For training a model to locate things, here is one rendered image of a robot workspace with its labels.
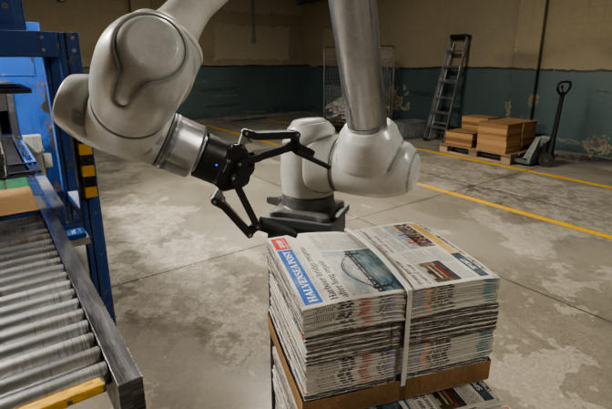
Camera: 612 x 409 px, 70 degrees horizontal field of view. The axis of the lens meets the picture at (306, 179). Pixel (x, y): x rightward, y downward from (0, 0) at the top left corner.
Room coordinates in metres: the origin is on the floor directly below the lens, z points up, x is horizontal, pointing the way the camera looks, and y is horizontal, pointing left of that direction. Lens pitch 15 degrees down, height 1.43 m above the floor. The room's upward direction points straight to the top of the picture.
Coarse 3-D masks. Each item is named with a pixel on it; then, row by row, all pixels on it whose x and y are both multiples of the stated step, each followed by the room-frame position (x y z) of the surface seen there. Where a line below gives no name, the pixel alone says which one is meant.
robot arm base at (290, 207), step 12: (276, 204) 1.26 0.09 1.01; (288, 204) 1.18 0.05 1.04; (300, 204) 1.16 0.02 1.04; (312, 204) 1.16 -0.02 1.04; (324, 204) 1.17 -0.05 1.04; (336, 204) 1.23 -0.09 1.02; (276, 216) 1.18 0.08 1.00; (288, 216) 1.17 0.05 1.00; (300, 216) 1.15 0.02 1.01; (312, 216) 1.14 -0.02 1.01; (324, 216) 1.14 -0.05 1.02
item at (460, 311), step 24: (384, 240) 0.86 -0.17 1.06; (408, 240) 0.86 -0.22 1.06; (432, 240) 0.86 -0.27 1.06; (408, 264) 0.75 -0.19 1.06; (432, 264) 0.75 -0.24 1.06; (456, 264) 0.75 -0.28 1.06; (480, 264) 0.75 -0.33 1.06; (432, 288) 0.67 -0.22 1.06; (456, 288) 0.68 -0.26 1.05; (480, 288) 0.70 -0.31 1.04; (432, 312) 0.67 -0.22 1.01; (456, 312) 0.69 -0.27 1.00; (480, 312) 0.70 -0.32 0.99; (432, 336) 0.67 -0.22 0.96; (456, 336) 0.69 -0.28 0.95; (480, 336) 0.71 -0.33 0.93; (432, 360) 0.68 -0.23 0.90; (456, 360) 0.69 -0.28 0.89; (480, 360) 0.71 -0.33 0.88
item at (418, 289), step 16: (352, 240) 0.87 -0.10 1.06; (368, 240) 0.87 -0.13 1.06; (368, 256) 0.79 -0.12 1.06; (384, 256) 0.79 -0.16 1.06; (384, 272) 0.72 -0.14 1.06; (400, 272) 0.72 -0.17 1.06; (400, 288) 0.67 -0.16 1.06; (416, 288) 0.67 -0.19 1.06; (400, 304) 0.66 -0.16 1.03; (416, 304) 0.66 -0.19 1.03; (400, 320) 0.65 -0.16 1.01; (416, 320) 0.67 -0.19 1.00; (400, 336) 0.66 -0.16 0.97; (416, 336) 0.67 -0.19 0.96; (400, 352) 0.66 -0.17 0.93; (416, 352) 0.67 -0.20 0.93; (400, 368) 0.67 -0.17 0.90; (416, 368) 0.67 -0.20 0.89
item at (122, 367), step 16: (48, 208) 1.83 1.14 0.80; (48, 224) 1.63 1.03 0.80; (64, 240) 1.47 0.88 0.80; (64, 256) 1.34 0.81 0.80; (80, 272) 1.22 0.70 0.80; (80, 288) 1.13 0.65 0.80; (80, 304) 1.06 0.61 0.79; (96, 304) 1.04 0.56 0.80; (96, 320) 0.97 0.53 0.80; (112, 320) 0.97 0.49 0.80; (96, 336) 0.90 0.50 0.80; (112, 336) 0.90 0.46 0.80; (112, 352) 0.84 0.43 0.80; (128, 352) 0.84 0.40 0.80; (112, 368) 0.79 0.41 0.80; (128, 368) 0.79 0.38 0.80; (112, 384) 0.78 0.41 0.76; (128, 384) 0.75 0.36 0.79; (112, 400) 0.81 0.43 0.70; (128, 400) 0.75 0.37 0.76; (144, 400) 0.76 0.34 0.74
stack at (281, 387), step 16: (272, 352) 0.83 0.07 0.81; (288, 384) 0.71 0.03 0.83; (464, 384) 0.70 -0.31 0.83; (480, 384) 0.70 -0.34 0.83; (288, 400) 0.71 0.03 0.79; (400, 400) 0.67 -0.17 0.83; (416, 400) 0.67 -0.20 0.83; (432, 400) 0.67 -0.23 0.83; (448, 400) 0.67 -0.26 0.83; (464, 400) 0.66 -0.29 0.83; (480, 400) 0.66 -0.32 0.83; (496, 400) 0.67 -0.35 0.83
